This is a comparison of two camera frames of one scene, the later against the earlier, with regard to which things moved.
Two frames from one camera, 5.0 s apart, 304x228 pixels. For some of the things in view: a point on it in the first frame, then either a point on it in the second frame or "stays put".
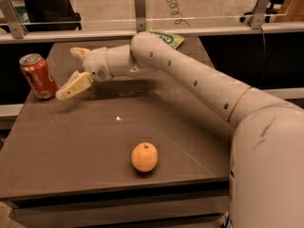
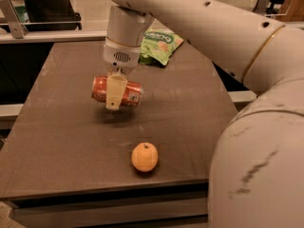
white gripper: (96, 65) -> (121, 56)
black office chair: (47, 8) stays put
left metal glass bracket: (16, 28) stays put
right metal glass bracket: (259, 12) stays put
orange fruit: (144, 157) stays put
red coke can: (39, 76) -> (132, 95)
